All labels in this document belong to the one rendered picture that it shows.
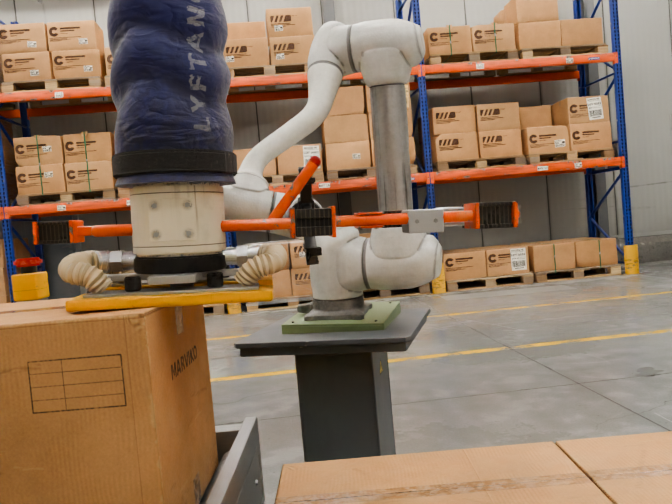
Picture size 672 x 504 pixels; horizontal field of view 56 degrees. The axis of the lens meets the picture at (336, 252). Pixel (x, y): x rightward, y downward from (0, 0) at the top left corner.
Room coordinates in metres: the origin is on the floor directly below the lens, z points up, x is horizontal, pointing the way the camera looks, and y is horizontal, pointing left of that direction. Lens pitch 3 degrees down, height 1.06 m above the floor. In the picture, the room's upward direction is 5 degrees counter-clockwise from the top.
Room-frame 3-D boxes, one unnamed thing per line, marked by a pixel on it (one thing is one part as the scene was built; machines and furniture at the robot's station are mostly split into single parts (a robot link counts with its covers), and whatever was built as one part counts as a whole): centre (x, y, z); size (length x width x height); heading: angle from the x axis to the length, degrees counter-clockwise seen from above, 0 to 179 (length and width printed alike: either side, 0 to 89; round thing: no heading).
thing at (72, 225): (1.42, 0.61, 1.09); 0.09 x 0.08 x 0.05; 6
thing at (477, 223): (1.25, -0.31, 1.05); 0.08 x 0.07 x 0.05; 96
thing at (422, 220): (1.24, -0.17, 1.05); 0.07 x 0.07 x 0.04; 6
